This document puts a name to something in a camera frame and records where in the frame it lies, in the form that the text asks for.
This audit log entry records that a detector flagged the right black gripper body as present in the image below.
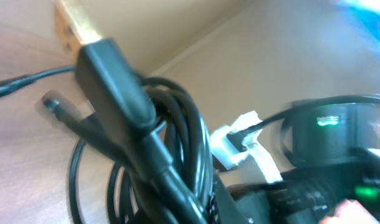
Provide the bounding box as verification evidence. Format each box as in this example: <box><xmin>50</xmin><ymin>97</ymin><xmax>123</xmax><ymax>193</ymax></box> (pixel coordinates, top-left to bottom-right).
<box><xmin>213</xmin><ymin>174</ymin><xmax>343</xmax><ymax>223</ymax></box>

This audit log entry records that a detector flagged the black USB cable long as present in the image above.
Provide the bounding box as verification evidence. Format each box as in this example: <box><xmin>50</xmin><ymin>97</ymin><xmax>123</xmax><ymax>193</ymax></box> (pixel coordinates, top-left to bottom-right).
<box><xmin>0</xmin><ymin>65</ymin><xmax>133</xmax><ymax>169</ymax></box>

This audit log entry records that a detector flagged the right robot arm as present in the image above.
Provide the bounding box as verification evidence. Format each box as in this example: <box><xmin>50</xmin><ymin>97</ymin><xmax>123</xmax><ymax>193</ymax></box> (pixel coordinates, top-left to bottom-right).
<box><xmin>210</xmin><ymin>95</ymin><xmax>380</xmax><ymax>223</ymax></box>

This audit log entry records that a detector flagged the right camera black cable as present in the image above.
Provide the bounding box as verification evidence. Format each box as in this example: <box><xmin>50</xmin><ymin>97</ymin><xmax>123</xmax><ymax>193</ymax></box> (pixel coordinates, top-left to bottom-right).
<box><xmin>226</xmin><ymin>94</ymin><xmax>380</xmax><ymax>153</ymax></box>

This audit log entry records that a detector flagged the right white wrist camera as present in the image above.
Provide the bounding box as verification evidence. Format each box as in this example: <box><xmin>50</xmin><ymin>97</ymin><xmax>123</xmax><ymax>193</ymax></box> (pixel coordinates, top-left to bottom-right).
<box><xmin>210</xmin><ymin>111</ymin><xmax>283</xmax><ymax>186</ymax></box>

